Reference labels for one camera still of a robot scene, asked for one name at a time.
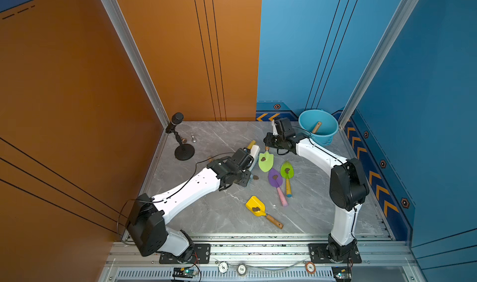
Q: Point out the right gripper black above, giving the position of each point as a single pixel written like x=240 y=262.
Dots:
x=268 y=142

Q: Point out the scrub brush blue white handle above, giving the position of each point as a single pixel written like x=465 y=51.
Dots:
x=254 y=152

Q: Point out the green pointed shovel wooden handle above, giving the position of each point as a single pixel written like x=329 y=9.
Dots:
x=266 y=160

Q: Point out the light green trowel wooden handle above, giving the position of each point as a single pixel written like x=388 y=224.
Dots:
x=316 y=128

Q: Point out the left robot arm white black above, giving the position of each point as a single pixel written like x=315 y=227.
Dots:
x=149 y=216

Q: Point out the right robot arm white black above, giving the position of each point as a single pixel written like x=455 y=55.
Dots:
x=348 y=187

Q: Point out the turquoise plastic bucket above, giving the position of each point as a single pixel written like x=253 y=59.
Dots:
x=308 y=119

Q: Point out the black microphone on stand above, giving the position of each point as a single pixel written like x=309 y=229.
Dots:
x=184 y=151

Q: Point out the white round sticker left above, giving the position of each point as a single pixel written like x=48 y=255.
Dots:
x=223 y=267

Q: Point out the white round sticker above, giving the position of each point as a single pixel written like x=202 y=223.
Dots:
x=223 y=267
x=242 y=269

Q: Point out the white round sticker middle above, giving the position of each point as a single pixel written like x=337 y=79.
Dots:
x=242 y=269

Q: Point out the green circuit board left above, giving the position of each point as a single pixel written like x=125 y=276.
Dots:
x=184 y=274

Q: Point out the green circuit board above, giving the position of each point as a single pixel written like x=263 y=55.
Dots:
x=184 y=274
x=342 y=274

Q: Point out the red rimmed round sticker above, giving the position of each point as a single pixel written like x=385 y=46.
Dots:
x=310 y=268

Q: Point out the green circuit board right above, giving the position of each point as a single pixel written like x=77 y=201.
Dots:
x=342 y=274

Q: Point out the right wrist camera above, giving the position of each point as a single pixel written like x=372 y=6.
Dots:
x=274 y=128

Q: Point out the green leaf trowel yellow handle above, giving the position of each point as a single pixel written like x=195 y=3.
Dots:
x=287 y=173

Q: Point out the purple trowel pink handle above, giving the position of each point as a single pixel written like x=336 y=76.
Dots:
x=275 y=179

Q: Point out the yellow scoop wooden handle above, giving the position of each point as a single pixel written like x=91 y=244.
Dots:
x=255 y=206

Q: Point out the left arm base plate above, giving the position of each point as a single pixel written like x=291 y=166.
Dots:
x=199 y=253

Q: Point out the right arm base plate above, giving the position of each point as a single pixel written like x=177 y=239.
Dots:
x=333 y=253

